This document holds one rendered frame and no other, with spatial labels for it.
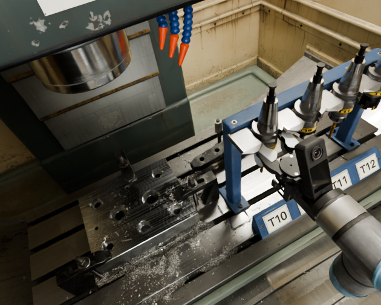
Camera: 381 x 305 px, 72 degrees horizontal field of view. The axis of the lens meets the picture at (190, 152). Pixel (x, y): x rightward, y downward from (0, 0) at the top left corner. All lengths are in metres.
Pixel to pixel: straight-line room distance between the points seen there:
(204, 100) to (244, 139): 1.14
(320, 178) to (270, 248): 0.33
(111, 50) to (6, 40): 0.19
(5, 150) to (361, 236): 1.56
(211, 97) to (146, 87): 0.70
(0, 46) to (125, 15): 0.10
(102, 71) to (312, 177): 0.38
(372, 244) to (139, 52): 0.86
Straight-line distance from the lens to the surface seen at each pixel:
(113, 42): 0.43
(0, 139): 1.62
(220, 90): 1.75
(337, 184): 0.88
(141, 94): 1.10
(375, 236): 0.50
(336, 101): 0.68
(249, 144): 0.55
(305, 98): 0.61
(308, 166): 0.49
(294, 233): 0.81
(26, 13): 0.26
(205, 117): 1.56
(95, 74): 0.43
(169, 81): 1.16
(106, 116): 1.11
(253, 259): 0.77
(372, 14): 1.29
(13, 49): 0.27
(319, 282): 0.95
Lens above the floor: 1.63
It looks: 49 degrees down
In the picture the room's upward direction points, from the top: 12 degrees counter-clockwise
